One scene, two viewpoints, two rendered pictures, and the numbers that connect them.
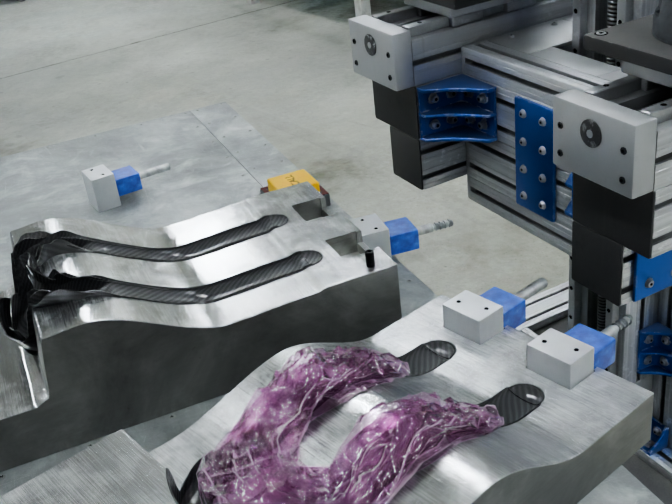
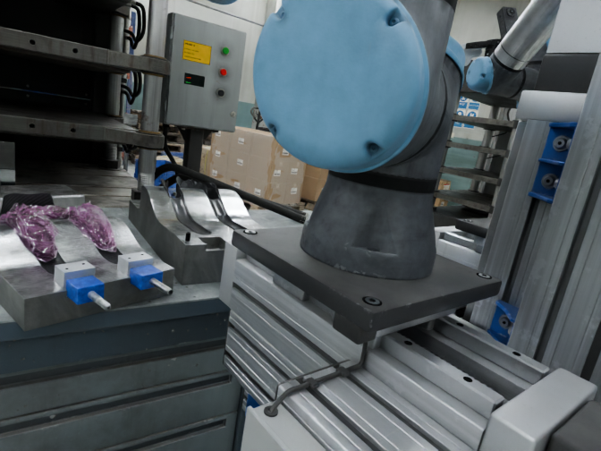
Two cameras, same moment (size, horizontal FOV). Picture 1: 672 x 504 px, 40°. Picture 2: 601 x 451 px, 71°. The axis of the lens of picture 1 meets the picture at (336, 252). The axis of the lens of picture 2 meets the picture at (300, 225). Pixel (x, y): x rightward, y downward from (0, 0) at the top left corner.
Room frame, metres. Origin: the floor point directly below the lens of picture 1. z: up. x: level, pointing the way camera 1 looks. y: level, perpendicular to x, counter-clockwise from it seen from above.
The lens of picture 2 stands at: (0.87, -0.91, 1.18)
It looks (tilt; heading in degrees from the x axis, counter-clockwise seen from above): 14 degrees down; 74
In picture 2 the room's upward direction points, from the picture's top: 10 degrees clockwise
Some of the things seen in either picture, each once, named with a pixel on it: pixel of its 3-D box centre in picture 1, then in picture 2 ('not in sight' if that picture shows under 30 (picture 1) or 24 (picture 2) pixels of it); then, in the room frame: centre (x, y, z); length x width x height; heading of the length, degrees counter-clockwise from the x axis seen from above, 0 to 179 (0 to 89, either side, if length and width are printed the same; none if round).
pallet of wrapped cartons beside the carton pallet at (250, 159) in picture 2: not in sight; (255, 167); (1.66, 4.48, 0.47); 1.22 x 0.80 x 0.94; 123
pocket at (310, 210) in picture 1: (317, 222); not in sight; (1.03, 0.02, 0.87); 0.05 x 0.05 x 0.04; 20
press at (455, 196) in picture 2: not in sight; (497, 164); (4.34, 3.40, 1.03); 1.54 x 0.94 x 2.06; 29
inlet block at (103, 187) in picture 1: (130, 178); not in sight; (1.34, 0.30, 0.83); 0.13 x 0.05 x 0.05; 118
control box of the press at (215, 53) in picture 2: not in sight; (186, 204); (0.86, 0.95, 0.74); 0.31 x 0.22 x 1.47; 20
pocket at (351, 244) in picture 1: (353, 258); (212, 248); (0.93, -0.02, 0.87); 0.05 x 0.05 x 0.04; 20
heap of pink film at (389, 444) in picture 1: (341, 423); (54, 218); (0.61, 0.01, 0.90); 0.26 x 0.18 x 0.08; 127
